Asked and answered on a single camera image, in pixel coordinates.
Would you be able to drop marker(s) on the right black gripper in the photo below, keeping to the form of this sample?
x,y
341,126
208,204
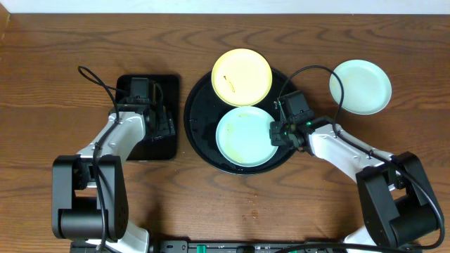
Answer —
x,y
277,138

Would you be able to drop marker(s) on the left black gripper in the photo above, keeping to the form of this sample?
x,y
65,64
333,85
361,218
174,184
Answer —
x,y
164,127

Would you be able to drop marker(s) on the light green plate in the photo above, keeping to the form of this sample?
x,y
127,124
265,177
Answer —
x,y
367,88
242,136

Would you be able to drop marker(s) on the yellow plate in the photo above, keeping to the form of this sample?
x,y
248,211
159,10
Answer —
x,y
241,77

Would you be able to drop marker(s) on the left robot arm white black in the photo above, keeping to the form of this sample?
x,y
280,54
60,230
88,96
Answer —
x,y
89,198

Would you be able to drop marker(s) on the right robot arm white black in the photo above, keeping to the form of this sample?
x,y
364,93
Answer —
x,y
397,201

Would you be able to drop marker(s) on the black rectangular tray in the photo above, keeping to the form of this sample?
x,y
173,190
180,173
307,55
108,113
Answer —
x,y
165,147

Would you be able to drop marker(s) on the black round tray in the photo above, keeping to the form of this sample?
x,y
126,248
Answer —
x,y
202,113

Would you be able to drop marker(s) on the black equipment rail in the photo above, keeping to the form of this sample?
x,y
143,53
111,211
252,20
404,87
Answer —
x,y
183,246

